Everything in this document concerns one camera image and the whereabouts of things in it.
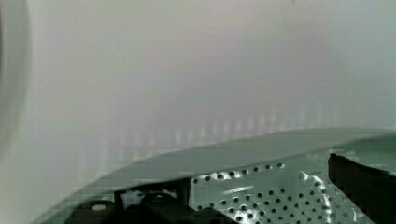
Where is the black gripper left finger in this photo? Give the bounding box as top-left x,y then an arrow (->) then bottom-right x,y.
64,178 -> 238,224

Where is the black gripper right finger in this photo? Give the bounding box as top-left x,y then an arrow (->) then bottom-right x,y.
328,153 -> 396,224

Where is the green oval plastic strainer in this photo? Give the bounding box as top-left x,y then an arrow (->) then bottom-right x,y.
33,128 -> 395,224

